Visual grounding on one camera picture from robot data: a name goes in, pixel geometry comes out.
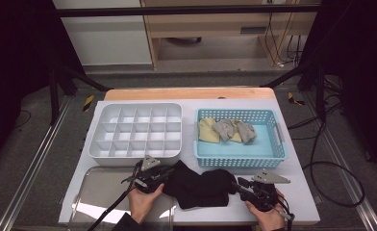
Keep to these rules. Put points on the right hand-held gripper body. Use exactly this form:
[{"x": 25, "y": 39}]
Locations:
[{"x": 262, "y": 195}]

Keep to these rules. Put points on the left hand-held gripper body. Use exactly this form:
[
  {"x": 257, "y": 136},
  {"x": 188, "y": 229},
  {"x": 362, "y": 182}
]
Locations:
[{"x": 148, "y": 179}]

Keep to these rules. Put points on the blue perforated plastic basket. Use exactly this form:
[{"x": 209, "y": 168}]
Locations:
[{"x": 241, "y": 150}]

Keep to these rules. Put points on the translucent grey box lid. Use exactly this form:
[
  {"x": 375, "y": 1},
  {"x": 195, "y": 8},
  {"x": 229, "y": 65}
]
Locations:
[{"x": 106, "y": 192}]

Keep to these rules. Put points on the white divided storage box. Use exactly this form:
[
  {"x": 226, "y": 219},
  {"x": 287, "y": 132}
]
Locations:
[{"x": 135, "y": 131}]

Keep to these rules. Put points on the grey sock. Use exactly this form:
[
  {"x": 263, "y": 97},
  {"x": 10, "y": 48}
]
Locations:
[
  {"x": 246, "y": 133},
  {"x": 224, "y": 130}
]

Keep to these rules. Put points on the person's left hand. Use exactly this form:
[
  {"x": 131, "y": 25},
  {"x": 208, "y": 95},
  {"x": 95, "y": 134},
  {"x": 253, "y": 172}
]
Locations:
[{"x": 143, "y": 203}]

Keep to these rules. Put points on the person's right hand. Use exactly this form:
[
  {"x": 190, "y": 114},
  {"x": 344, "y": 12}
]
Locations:
[{"x": 271, "y": 219}]

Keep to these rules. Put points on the yellow black floor tape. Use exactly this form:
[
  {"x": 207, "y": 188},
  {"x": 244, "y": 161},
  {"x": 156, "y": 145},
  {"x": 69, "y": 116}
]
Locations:
[
  {"x": 88, "y": 103},
  {"x": 295, "y": 100}
]

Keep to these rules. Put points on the black metal stand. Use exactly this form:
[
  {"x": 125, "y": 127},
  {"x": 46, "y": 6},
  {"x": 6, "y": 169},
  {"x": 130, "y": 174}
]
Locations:
[
  {"x": 320, "y": 93},
  {"x": 53, "y": 96}
]

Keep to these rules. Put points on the white cabinet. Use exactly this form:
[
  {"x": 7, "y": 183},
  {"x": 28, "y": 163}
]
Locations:
[{"x": 106, "y": 38}]

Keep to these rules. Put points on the wooden desk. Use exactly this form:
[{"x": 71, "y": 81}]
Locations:
[{"x": 209, "y": 24}]

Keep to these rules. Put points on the black horizontal bar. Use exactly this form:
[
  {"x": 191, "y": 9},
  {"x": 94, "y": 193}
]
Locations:
[{"x": 177, "y": 10}]

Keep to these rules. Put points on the black curtain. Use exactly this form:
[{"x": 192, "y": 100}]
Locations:
[
  {"x": 363, "y": 64},
  {"x": 16, "y": 64}
]

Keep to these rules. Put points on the aluminium floor rail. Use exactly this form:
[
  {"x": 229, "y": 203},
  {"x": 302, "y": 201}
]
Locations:
[
  {"x": 343, "y": 173},
  {"x": 32, "y": 166}
]

